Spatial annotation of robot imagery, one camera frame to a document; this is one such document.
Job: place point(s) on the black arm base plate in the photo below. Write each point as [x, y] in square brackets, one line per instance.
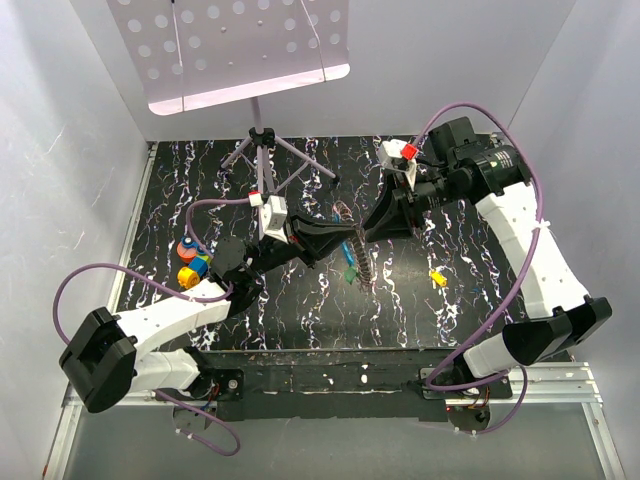
[326, 383]

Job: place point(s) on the yellow blue toy block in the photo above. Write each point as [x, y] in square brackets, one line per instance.
[189, 276]

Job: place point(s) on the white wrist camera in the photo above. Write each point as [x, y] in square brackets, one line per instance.
[272, 215]
[399, 156]

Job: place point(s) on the white perforated music stand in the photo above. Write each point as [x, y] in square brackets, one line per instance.
[190, 55]

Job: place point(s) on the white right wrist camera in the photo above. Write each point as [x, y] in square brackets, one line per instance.
[399, 156]

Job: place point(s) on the aluminium rail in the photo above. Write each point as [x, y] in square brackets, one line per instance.
[559, 432]

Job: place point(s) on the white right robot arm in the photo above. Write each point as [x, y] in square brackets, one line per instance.
[495, 179]

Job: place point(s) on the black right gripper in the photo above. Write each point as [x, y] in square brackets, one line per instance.
[387, 220]

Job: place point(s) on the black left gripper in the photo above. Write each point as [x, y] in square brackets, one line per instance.
[310, 240]

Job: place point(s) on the orange blue toy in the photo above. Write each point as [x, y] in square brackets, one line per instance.
[187, 249]

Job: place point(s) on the green capped key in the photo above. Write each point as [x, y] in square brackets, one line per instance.
[351, 275]

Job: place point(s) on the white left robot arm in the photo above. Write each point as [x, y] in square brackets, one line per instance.
[114, 354]

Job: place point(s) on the yellow capped key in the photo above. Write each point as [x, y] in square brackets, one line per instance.
[438, 278]

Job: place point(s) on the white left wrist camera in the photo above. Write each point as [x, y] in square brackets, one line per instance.
[272, 215]

